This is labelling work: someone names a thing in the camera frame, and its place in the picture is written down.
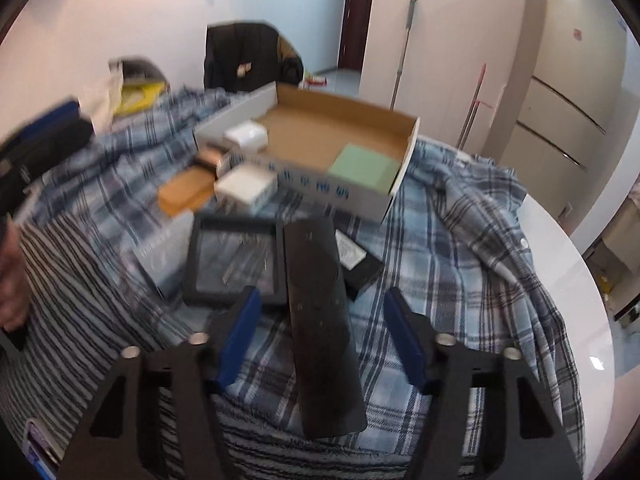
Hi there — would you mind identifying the black jacket on chair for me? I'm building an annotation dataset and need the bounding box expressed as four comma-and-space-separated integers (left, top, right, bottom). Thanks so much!
204, 22, 305, 95

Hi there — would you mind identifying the beige counter cabinet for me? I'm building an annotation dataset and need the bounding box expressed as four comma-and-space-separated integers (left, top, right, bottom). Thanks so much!
587, 232, 640, 328

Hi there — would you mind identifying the black remote control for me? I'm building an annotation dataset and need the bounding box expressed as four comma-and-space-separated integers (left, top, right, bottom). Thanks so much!
282, 217, 368, 438

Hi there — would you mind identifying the blue plaid shirt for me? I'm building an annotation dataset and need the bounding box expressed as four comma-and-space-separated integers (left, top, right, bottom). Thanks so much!
15, 85, 586, 480

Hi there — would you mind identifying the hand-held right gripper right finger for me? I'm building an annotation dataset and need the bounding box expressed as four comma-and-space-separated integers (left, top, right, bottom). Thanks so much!
382, 287, 583, 480

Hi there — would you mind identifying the yellow bag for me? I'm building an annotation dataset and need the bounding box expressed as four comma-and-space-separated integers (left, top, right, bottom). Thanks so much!
114, 81, 166, 117

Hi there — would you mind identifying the small grey printed box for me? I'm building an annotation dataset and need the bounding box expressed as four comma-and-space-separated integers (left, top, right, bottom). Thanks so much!
132, 225, 193, 301

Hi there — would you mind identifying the grey striped cloth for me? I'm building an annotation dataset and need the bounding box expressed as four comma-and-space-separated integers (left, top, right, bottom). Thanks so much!
0, 210, 416, 480

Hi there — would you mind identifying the dark brown door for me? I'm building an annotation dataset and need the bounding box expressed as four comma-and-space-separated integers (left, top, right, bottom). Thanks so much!
337, 0, 376, 72

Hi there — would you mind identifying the green sticky note pad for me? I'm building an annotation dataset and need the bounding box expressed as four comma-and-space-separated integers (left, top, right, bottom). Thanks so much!
327, 143, 406, 195

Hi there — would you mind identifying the person's left hand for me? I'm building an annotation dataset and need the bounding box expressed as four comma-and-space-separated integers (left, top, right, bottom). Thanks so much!
0, 214, 33, 333

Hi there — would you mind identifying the black square frame case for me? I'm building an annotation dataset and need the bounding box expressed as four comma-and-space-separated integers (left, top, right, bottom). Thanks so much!
181, 212, 288, 308

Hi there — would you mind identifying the beige refrigerator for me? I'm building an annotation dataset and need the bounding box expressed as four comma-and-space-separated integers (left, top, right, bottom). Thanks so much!
482, 0, 628, 235

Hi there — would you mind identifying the white plastic bag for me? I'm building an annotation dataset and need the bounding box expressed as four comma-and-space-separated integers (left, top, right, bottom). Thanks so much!
81, 66, 126, 122

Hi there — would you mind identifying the white charger with rounded corners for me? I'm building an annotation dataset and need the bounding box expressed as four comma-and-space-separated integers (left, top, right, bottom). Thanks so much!
223, 121, 268, 151

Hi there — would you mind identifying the brown kraft block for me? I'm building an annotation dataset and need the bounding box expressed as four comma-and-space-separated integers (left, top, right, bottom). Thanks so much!
158, 167, 221, 218

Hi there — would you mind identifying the mop with grey handle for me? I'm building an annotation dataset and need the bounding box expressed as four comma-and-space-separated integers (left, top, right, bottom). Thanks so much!
390, 0, 418, 111

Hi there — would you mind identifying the white charger with metal prongs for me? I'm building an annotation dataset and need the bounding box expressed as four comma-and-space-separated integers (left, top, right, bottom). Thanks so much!
214, 162, 279, 211

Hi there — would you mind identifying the broom with red handle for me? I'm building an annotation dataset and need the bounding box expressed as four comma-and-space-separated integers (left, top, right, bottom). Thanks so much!
457, 63, 496, 150

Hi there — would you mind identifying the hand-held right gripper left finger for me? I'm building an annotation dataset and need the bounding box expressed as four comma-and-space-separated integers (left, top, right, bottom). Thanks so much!
57, 285, 263, 480

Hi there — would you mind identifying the blue and white packet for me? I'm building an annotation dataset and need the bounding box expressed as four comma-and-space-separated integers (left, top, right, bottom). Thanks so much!
25, 417, 60, 480

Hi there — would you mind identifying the black battery with white label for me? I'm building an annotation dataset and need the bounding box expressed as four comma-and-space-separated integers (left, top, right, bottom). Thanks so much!
334, 228, 386, 302

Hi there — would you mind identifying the cardboard box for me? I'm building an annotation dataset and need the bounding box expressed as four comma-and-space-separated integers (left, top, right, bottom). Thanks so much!
194, 81, 421, 224

